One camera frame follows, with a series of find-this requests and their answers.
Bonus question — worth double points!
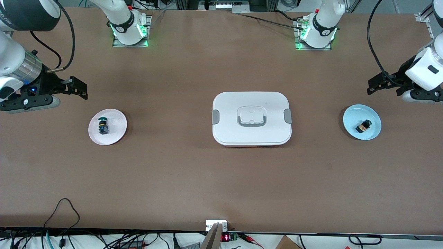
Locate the orange push button switch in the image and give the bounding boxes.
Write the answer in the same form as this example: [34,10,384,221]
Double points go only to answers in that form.
[355,120,371,134]

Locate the pink round plate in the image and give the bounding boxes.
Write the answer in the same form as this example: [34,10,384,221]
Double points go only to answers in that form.
[88,109,127,146]

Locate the white lidded lunch box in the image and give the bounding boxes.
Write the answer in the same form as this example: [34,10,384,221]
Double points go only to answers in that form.
[212,92,292,147]

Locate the light blue round plate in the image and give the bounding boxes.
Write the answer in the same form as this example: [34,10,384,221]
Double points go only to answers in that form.
[343,104,382,141]

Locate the aluminium table edge profile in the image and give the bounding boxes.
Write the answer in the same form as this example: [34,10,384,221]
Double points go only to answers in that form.
[415,5,435,38]

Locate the white lit device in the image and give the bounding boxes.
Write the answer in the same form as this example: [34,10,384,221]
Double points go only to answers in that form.
[215,2,250,9]

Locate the brown cardboard piece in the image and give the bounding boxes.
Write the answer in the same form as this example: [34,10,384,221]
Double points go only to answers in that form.
[275,235,301,249]

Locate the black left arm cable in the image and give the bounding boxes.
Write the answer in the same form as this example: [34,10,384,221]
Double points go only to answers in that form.
[368,0,398,87]

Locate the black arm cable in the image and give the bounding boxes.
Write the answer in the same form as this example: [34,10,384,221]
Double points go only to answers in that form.
[29,0,75,74]
[368,0,398,87]

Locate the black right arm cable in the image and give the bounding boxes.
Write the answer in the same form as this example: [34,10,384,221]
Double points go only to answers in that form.
[29,0,75,74]

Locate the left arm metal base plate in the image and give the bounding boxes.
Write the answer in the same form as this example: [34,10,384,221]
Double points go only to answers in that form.
[293,16,332,51]

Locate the black looped thin cable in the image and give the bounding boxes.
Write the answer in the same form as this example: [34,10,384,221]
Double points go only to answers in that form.
[43,198,81,230]

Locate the thin grey cable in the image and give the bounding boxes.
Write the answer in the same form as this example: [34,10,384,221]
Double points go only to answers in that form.
[151,9,167,27]

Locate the short black table cable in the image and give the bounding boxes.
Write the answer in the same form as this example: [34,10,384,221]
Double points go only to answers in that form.
[275,10,307,23]

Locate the long black table cable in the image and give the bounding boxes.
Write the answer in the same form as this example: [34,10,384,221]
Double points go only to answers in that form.
[238,13,307,28]

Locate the aluminium frame structure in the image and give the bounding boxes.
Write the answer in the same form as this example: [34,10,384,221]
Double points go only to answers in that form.
[175,0,277,14]

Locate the black flat looped cable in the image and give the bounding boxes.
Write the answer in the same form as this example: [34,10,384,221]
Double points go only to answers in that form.
[349,234,382,246]

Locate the white metal bracket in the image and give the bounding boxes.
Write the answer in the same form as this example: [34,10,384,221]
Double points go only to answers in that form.
[206,220,228,232]

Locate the grey aluminium post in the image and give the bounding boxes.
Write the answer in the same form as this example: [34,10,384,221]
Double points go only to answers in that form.
[201,222,223,249]

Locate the red clip lead wires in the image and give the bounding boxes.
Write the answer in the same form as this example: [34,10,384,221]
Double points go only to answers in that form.
[239,233,264,249]

